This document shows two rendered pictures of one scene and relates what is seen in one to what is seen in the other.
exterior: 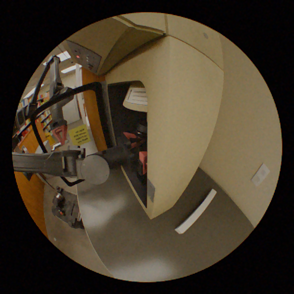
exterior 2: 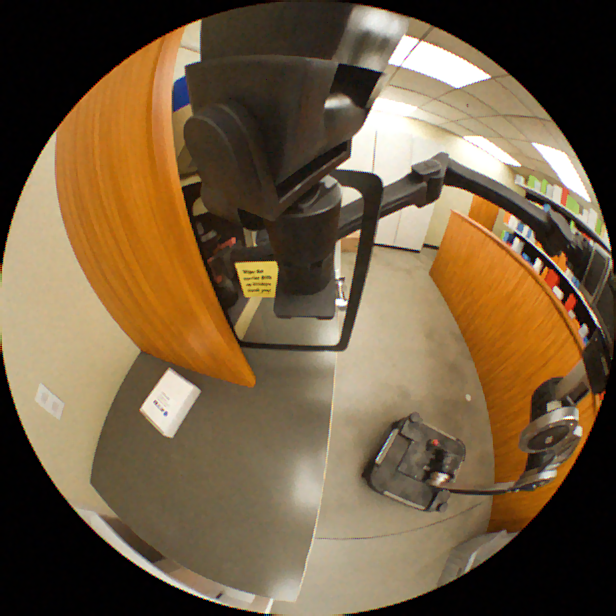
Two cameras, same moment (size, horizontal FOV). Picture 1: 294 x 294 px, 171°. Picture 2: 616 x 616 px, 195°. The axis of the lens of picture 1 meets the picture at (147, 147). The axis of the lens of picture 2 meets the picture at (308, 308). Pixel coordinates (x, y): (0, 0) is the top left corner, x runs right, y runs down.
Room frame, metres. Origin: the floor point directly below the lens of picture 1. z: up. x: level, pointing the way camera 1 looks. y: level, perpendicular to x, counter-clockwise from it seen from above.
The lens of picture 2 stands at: (0.41, 0.48, 1.39)
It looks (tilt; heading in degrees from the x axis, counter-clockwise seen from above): 44 degrees down; 218
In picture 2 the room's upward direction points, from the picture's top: straight up
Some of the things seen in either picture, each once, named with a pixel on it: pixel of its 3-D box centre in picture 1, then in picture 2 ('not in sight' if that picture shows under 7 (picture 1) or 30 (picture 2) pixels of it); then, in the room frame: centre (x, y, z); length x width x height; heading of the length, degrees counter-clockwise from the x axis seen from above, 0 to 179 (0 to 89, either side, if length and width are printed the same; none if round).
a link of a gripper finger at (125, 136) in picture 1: (134, 143); not in sight; (0.26, 0.04, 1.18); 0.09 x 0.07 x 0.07; 121
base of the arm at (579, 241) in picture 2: not in sight; (572, 247); (-0.14, 0.91, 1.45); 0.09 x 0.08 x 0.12; 179
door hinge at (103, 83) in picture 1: (110, 130); not in sight; (0.33, 0.14, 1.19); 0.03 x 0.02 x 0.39; 30
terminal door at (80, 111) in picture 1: (74, 144); (279, 289); (0.24, 0.28, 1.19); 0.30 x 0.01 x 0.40; 126
